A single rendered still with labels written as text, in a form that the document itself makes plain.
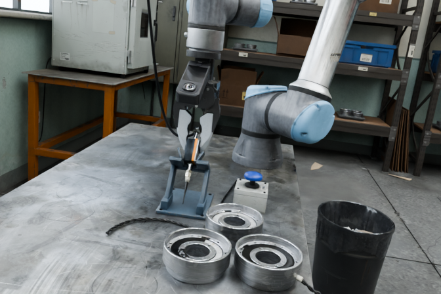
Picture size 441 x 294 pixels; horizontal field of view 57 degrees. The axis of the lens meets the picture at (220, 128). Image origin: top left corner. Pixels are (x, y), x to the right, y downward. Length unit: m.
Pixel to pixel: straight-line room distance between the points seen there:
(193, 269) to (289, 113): 0.56
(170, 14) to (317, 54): 3.53
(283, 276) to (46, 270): 0.34
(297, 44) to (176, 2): 1.36
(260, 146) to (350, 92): 3.62
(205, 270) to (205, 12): 0.47
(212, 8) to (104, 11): 2.13
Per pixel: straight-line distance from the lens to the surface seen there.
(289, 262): 0.67
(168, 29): 4.53
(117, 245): 0.72
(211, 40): 0.81
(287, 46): 4.08
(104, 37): 2.91
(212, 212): 0.78
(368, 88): 4.75
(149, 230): 0.77
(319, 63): 1.07
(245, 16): 0.87
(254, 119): 1.14
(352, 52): 4.19
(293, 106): 1.05
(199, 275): 0.62
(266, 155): 1.15
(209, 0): 0.81
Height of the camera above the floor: 1.16
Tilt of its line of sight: 13 degrees down
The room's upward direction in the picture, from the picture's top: 6 degrees clockwise
